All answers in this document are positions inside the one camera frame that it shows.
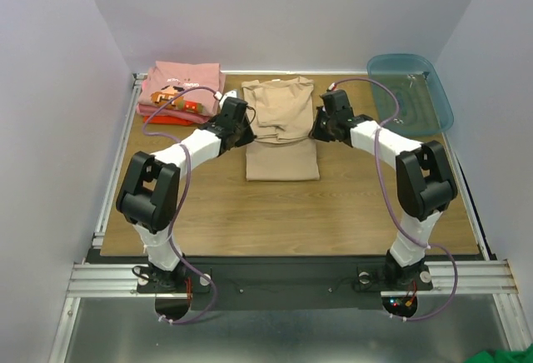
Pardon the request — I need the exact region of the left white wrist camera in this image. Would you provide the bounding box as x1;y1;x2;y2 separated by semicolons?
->
214;89;239;108

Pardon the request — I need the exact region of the teal plastic bin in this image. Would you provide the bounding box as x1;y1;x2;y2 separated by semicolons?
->
366;53;454;138

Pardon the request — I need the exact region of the red folded t shirt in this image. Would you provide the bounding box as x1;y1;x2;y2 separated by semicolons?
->
142;116;194;126

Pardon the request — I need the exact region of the pink printed folded t shirt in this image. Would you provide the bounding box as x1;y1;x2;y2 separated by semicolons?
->
137;61;225;123

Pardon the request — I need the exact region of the green cloth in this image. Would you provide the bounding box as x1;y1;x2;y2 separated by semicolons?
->
465;347;532;363

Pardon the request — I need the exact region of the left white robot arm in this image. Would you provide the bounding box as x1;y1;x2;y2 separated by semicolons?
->
116;97;254;292

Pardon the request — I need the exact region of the aluminium table frame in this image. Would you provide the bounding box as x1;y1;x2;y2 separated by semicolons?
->
45;72;522;363

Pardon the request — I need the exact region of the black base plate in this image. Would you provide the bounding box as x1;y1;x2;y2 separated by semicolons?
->
132;256;433;319

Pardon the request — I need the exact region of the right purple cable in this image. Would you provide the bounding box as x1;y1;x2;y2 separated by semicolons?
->
328;77;459;323

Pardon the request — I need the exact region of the plain pink folded t shirt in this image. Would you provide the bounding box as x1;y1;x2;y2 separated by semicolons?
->
136;72;227;128

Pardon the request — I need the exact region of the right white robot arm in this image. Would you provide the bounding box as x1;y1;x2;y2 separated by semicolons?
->
310;90;458;288

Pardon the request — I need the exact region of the beige t shirt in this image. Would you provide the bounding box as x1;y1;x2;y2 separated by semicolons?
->
242;77;320;182

